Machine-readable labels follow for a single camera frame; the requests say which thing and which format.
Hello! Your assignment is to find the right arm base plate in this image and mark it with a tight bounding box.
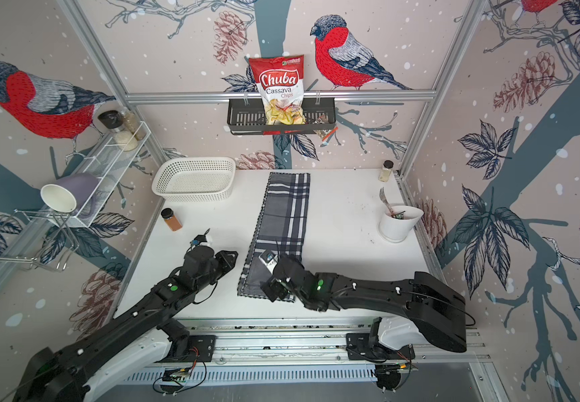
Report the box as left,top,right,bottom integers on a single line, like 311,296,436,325
344,333,415,363

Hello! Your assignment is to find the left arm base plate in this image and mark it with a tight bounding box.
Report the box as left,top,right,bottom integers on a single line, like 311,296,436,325
166,335,218,363

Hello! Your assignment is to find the lilac and white mug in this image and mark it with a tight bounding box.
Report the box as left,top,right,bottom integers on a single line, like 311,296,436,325
40,173,100,214

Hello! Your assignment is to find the brown spice jar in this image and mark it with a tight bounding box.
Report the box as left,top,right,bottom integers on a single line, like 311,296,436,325
160,208,183,231

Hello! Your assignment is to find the white utensil cup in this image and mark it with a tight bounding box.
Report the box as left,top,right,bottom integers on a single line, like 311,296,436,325
378,204,424,243

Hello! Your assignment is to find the red Chuba chips bag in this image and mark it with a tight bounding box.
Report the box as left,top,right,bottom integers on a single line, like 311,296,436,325
249,55,307,126

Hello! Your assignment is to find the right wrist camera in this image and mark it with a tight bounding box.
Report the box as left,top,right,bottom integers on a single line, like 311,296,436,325
259,251,279,273

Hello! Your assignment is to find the grey plaid pillowcase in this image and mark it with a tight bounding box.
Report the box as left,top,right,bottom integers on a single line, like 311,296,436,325
237,172,311,299

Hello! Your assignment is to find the metal wire mug rack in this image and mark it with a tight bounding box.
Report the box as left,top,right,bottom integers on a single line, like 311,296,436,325
0,209,83,272

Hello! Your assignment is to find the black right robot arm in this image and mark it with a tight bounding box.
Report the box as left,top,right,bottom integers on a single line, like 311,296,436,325
259,251,467,353

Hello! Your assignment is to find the metal spoon in cup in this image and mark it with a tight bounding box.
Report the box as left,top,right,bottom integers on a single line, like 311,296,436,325
380,187,395,216

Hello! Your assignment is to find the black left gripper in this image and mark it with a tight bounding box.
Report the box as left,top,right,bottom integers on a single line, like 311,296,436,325
194,249,241,294

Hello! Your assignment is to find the black wire wall basket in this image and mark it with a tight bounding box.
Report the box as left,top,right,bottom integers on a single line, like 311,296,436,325
227,98,336,135

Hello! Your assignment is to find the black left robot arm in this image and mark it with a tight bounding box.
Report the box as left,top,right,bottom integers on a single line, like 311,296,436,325
13,246,238,401

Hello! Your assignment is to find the white wire wall shelf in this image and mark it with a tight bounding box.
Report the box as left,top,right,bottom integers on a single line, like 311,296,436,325
55,121,152,228

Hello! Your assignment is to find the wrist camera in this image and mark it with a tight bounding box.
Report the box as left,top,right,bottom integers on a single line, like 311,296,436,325
190,229,210,249
259,251,279,273

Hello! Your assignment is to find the small glass spice bottle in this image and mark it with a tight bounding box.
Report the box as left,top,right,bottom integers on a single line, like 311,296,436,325
378,160,395,183

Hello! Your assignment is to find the white plastic basket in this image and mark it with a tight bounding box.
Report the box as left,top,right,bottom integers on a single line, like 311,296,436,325
152,157,236,203

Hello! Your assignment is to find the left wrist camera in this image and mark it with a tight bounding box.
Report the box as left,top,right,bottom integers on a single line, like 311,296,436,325
190,229,210,249

